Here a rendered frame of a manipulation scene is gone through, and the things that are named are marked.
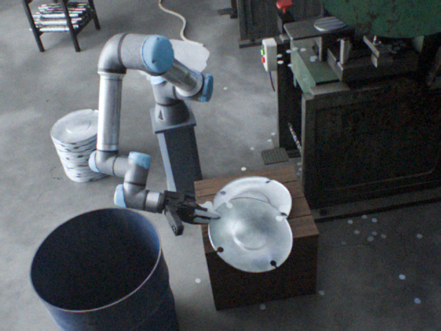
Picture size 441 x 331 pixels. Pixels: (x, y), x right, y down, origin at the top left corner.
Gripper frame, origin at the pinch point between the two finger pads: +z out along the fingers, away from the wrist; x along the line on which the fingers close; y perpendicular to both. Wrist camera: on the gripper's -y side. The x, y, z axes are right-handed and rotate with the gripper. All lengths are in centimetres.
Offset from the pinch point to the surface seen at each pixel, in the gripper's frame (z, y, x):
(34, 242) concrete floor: -81, 24, 66
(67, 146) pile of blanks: -78, 66, 40
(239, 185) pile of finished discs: 6.7, 25.3, 6.1
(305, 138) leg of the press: 29, 44, -8
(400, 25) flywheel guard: 43, 30, -66
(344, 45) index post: 34, 55, -45
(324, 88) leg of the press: 31, 48, -29
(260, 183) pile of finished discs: 14.4, 26.5, 4.1
